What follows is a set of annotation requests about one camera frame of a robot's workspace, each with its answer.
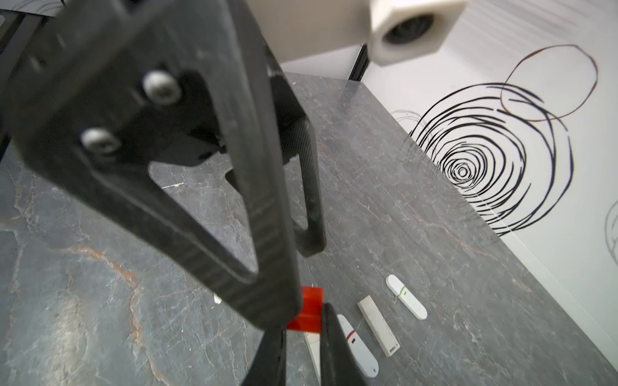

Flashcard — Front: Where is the white usb drive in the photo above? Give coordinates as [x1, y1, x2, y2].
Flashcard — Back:
[304, 332, 321, 385]
[337, 315, 379, 378]
[386, 274, 428, 320]
[357, 295, 401, 357]

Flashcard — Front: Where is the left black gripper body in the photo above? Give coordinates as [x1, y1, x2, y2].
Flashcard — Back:
[1, 1, 309, 167]

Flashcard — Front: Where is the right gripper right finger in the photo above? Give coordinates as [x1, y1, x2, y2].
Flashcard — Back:
[320, 303, 367, 386]

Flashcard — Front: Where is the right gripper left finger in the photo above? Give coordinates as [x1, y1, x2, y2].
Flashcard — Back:
[241, 329, 286, 386]

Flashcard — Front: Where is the red usb drive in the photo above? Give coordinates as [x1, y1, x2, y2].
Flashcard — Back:
[286, 286, 323, 334]

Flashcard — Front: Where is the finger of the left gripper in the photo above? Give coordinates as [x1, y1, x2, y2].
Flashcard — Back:
[279, 116, 326, 257]
[18, 0, 304, 331]

